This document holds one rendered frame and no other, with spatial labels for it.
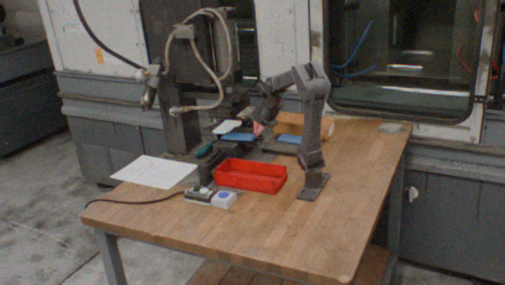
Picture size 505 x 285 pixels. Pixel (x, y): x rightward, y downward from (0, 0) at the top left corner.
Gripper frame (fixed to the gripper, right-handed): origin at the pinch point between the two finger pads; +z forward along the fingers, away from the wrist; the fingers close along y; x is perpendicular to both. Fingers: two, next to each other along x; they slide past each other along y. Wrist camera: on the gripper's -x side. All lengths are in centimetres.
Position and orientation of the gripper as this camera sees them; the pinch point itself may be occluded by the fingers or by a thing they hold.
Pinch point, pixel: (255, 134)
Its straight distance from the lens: 188.1
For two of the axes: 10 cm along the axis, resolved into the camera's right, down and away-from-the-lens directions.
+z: -3.9, 7.7, 4.9
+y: -8.1, -5.5, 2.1
